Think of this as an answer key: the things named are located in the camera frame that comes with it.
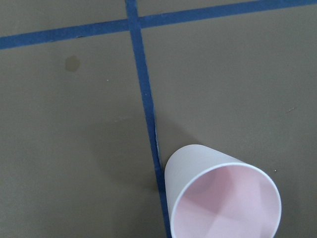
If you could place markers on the pink paper cup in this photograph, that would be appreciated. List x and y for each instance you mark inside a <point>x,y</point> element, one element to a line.
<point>213,195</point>

